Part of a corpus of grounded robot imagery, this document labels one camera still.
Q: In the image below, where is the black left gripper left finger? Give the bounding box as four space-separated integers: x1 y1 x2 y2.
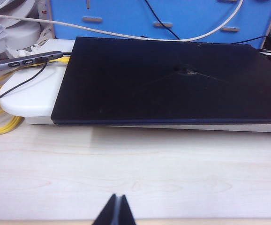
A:
92 193 120 225

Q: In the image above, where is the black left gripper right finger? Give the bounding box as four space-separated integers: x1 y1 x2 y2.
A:
119 194 136 225

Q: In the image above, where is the black closed laptop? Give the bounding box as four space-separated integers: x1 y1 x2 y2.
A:
50 36 271 126

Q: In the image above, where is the white desk riser stand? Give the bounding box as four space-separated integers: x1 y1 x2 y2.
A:
0 38 271 134

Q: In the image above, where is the grey USB hub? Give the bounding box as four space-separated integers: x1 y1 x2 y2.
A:
0 50 63 72

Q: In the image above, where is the crumpled white tissue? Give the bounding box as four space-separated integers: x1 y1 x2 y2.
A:
6 38 53 59

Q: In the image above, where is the blue wooden desk organizer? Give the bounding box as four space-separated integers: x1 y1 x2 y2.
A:
49 0 271 49

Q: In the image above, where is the white desk fan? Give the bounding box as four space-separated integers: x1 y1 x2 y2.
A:
0 0 42 51

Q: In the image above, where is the thin black hub cable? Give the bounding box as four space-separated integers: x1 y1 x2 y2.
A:
0 56 49 109

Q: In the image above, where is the black monitor cable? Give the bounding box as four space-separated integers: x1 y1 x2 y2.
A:
144 0 181 40

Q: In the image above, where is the white cable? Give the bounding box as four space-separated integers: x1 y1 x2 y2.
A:
0 0 245 42

